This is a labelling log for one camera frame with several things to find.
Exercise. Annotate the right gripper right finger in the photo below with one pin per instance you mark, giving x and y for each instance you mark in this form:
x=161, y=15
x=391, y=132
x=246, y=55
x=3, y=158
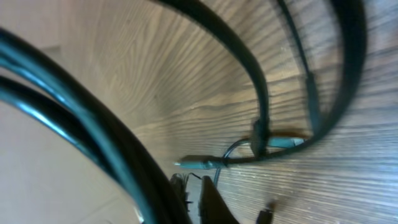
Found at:
x=212, y=208

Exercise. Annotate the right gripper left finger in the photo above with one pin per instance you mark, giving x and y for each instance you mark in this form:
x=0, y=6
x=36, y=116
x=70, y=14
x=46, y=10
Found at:
x=179, y=184

